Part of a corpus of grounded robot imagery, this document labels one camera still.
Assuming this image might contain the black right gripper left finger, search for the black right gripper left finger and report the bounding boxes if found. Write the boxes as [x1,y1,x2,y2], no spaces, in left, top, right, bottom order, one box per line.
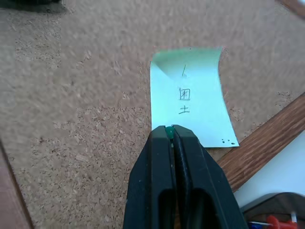
[122,125,177,229]

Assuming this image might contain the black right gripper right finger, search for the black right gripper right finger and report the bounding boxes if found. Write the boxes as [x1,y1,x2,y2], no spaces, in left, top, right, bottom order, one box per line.
[171,124,248,229]

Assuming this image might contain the green pushpin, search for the green pushpin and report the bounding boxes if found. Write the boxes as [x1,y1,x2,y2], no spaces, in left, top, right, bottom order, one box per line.
[165,126,176,145]

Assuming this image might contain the black tray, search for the black tray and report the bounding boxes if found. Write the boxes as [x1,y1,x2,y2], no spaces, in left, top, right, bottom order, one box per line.
[241,192,305,229]

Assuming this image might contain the green paper note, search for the green paper note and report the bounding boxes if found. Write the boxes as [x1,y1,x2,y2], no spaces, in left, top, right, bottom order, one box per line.
[150,46,240,148]

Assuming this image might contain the blue pushpin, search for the blue pushpin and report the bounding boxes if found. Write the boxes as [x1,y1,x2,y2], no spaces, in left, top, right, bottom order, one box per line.
[247,221,272,229]

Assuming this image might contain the red pushpin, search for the red pushpin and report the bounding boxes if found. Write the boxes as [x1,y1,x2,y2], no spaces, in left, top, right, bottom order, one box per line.
[265,214,297,229]

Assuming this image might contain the cork board with wooden frame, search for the cork board with wooden frame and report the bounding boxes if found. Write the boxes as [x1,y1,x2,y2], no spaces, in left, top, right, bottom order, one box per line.
[0,0,305,229]

